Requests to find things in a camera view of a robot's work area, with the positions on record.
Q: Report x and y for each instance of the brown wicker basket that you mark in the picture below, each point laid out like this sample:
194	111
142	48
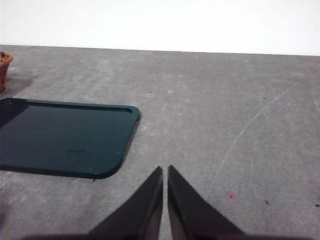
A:
4	67

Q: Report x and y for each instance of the black rectangular tray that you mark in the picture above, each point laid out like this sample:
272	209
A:
62	137

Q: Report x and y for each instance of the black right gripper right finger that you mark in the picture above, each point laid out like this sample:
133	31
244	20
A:
190	212

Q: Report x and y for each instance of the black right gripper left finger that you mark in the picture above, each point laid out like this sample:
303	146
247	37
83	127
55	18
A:
140	212

